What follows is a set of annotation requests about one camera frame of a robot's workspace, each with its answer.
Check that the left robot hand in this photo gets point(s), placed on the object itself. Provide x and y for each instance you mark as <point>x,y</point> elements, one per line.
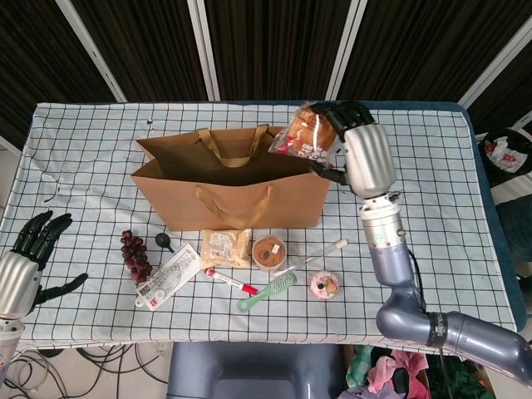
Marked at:
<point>16,282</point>

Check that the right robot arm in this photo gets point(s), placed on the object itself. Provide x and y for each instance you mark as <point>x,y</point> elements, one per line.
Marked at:
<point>390,257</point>

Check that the packaged clear ruler set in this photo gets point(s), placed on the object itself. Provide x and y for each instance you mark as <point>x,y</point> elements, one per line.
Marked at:
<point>166,278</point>

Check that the bagged round bread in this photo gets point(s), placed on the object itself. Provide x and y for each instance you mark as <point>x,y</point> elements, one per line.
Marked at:
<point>307,129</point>

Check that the white partition post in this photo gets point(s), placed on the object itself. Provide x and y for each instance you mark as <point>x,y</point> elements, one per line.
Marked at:
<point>203,50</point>
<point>346,50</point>
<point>93,52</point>
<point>498,64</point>

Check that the black measuring spoon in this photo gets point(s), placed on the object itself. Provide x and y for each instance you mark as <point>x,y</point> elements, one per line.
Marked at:
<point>162,239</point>

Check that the purple grape bunch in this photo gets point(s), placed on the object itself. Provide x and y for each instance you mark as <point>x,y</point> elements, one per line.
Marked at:
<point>135,257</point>

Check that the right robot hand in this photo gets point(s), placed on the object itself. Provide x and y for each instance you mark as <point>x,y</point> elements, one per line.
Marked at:
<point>370,158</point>

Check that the pink cloth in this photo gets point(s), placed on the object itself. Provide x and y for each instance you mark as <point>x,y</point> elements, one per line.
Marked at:
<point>395,365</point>

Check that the clear jar of rubber bands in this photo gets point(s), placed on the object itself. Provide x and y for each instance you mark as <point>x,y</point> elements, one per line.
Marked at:
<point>269,253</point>

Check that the brown paper shopping bag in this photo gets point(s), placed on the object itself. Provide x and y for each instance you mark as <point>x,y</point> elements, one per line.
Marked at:
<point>232,199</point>

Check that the green plastic brush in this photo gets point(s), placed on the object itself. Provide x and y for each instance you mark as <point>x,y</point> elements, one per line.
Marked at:
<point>278,284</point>

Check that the glass tube with white stopper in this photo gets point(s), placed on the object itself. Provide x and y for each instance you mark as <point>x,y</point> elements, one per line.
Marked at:
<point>341,243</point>

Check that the red and white marker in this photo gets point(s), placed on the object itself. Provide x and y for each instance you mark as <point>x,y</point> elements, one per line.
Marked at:
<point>228,280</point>

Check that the dark blue fabric object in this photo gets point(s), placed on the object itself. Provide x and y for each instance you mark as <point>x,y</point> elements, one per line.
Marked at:
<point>515,232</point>

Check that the pink strawberry cake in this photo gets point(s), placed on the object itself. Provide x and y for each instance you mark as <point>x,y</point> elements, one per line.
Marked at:
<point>325,284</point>

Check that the white black checked tablecloth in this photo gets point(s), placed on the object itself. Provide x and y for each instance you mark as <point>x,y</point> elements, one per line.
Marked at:
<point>415,208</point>

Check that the dark green cloth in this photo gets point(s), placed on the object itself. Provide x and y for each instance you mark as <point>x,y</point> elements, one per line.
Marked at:
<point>453,378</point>

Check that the mint green cloth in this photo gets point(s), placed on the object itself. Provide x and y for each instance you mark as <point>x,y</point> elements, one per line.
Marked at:
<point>357,365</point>

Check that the blue grey robot torso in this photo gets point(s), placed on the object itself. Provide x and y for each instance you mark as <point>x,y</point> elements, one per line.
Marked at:
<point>249,374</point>

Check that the beige snack packet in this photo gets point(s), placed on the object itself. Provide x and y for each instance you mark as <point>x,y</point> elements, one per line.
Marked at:
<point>224,249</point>

